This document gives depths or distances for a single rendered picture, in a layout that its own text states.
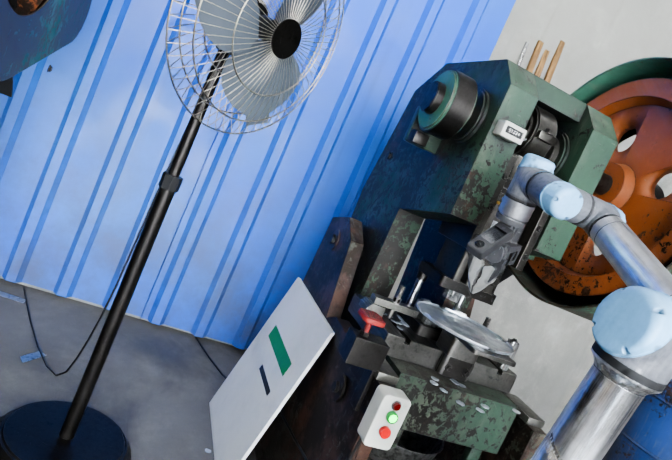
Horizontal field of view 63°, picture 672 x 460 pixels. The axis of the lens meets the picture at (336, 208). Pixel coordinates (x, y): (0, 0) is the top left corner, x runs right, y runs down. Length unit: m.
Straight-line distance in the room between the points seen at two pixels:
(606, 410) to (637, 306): 0.17
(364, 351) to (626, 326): 0.64
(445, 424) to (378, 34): 1.75
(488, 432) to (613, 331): 0.79
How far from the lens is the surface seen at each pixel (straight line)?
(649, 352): 0.95
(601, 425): 1.02
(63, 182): 2.62
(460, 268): 1.60
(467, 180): 1.49
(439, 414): 1.58
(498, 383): 1.74
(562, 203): 1.23
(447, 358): 1.58
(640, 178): 1.89
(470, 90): 1.53
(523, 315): 3.41
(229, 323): 2.79
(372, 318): 1.35
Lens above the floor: 1.09
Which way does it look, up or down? 5 degrees down
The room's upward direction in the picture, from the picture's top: 24 degrees clockwise
